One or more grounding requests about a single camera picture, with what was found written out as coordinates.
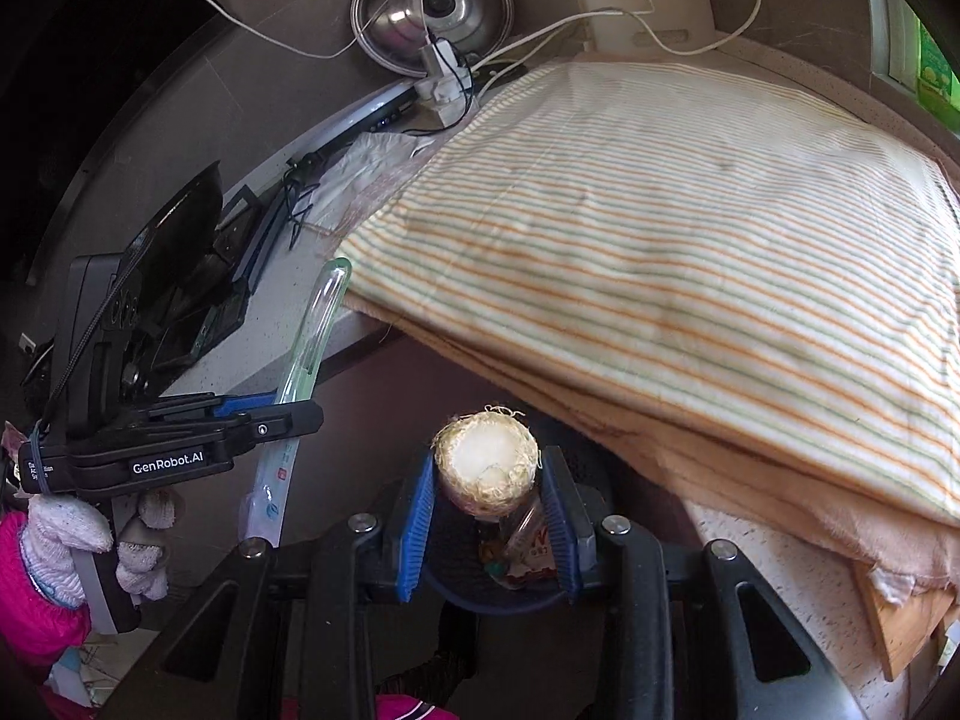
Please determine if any pink garment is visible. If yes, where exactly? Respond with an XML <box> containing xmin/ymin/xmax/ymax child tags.
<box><xmin>375</xmin><ymin>694</ymin><xmax>455</xmax><ymax>720</ymax></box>

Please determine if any pale fibrous cob piece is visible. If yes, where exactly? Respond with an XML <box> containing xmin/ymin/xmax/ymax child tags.
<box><xmin>433</xmin><ymin>405</ymin><xmax>541</xmax><ymax>522</ymax></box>

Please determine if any clear plastic blister package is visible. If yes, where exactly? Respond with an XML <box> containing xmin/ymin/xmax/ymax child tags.
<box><xmin>240</xmin><ymin>256</ymin><xmax>353</xmax><ymax>545</ymax></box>

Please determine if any black cable bundle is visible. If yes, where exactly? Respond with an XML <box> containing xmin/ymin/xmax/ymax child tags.
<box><xmin>281</xmin><ymin>154</ymin><xmax>332</xmax><ymax>250</ymax></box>

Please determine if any green packet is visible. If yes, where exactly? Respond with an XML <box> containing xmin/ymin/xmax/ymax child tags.
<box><xmin>916</xmin><ymin>22</ymin><xmax>960</xmax><ymax>115</ymax></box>

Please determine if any person's left forearm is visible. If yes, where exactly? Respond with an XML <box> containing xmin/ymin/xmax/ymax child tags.
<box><xmin>0</xmin><ymin>510</ymin><xmax>95</xmax><ymax>668</ymax></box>

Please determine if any metal pot lid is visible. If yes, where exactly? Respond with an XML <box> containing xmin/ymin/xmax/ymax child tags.
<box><xmin>351</xmin><ymin>0</ymin><xmax>517</xmax><ymax>80</ymax></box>

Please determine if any black flat device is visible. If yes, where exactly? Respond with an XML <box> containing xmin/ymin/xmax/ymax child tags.
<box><xmin>191</xmin><ymin>292</ymin><xmax>248</xmax><ymax>362</ymax></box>

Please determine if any person's left hand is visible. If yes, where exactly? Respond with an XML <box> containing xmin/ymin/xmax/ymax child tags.
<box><xmin>19</xmin><ymin>490</ymin><xmax>181</xmax><ymax>608</ymax></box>

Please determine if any red print clear wrapper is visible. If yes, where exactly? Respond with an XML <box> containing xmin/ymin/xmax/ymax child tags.
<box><xmin>493</xmin><ymin>495</ymin><xmax>561</xmax><ymax>590</ymax></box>

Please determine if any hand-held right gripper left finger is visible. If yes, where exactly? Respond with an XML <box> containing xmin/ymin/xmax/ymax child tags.
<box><xmin>97</xmin><ymin>448</ymin><xmax>437</xmax><ymax>720</ymax></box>

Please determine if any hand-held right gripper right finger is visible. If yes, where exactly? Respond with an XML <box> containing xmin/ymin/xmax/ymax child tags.
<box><xmin>541</xmin><ymin>446</ymin><xmax>863</xmax><ymax>720</ymax></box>

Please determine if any blue plastic mesh basket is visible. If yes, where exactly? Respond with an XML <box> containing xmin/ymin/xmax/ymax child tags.
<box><xmin>420</xmin><ymin>495</ymin><xmax>593</xmax><ymax>616</ymax></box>

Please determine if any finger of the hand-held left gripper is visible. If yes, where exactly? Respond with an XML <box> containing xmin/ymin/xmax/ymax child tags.
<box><xmin>97</xmin><ymin>399</ymin><xmax>325</xmax><ymax>460</ymax></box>
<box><xmin>142</xmin><ymin>390</ymin><xmax>278</xmax><ymax>428</ymax></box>

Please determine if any white crumpled plastic bag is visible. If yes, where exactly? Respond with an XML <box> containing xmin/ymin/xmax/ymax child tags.
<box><xmin>307</xmin><ymin>131</ymin><xmax>443</xmax><ymax>233</ymax></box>

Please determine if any wooden board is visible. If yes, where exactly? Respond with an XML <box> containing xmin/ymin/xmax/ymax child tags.
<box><xmin>851</xmin><ymin>559</ymin><xmax>959</xmax><ymax>683</ymax></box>

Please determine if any white power adapter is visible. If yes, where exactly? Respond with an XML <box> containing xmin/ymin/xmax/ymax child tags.
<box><xmin>416</xmin><ymin>37</ymin><xmax>475</xmax><ymax>125</ymax></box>

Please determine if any striped cream cloth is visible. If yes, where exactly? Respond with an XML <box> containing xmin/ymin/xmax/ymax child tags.
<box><xmin>334</xmin><ymin>60</ymin><xmax>960</xmax><ymax>526</ymax></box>

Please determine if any thin silver flat device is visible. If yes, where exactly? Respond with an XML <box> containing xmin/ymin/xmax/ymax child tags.
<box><xmin>296</xmin><ymin>79</ymin><xmax>421</xmax><ymax>166</ymax></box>

